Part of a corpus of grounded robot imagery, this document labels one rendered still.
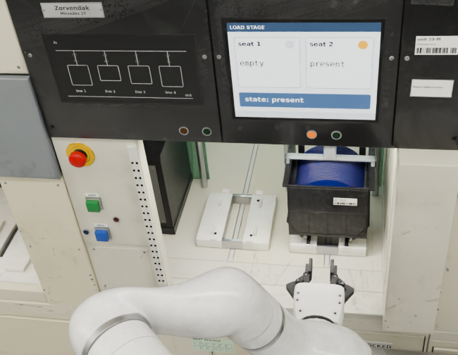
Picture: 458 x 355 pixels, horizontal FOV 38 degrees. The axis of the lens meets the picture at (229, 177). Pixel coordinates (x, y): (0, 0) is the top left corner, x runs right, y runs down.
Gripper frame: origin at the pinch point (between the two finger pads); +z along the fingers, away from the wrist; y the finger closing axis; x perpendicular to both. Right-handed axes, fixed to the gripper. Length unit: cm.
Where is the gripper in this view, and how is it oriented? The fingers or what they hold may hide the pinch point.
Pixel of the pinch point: (320, 270)
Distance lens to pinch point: 142.4
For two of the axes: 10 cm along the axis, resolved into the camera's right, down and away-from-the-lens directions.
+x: -0.9, -7.7, -6.3
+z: 1.6, -6.4, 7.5
